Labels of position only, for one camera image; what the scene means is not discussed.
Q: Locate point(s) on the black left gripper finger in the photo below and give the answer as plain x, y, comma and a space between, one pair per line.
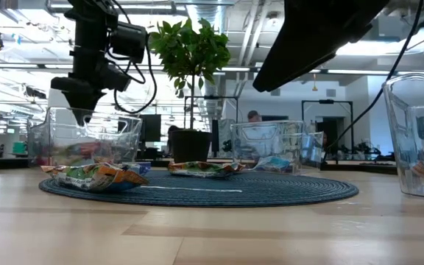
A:
91, 101
77, 103

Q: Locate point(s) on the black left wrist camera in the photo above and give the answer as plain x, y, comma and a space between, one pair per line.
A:
129, 42

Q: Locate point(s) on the ceiling light strip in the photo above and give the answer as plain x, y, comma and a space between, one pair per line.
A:
234, 69

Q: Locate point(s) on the person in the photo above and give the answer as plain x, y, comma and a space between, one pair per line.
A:
254, 116
172, 134

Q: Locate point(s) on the black background monitor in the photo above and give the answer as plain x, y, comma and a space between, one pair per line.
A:
151, 127

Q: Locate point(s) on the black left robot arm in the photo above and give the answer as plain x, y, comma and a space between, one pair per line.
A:
88, 37

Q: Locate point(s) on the orange granola bar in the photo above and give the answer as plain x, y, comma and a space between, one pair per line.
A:
98, 178
422, 171
204, 169

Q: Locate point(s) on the blue granola bar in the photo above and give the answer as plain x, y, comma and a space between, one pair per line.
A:
140, 167
274, 163

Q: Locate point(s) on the black background rig frame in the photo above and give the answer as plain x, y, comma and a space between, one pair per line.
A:
326, 101

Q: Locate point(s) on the green plant in black pot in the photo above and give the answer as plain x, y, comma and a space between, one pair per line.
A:
190, 147

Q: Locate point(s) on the clear plastic bin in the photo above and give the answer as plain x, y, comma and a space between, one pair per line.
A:
403, 147
271, 140
50, 129

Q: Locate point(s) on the round dark blue woven placemat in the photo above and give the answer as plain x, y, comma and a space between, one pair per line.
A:
271, 191

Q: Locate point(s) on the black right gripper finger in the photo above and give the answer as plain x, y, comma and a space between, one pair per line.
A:
289, 62

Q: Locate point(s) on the black aluminium table frame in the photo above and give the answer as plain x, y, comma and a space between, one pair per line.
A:
363, 168

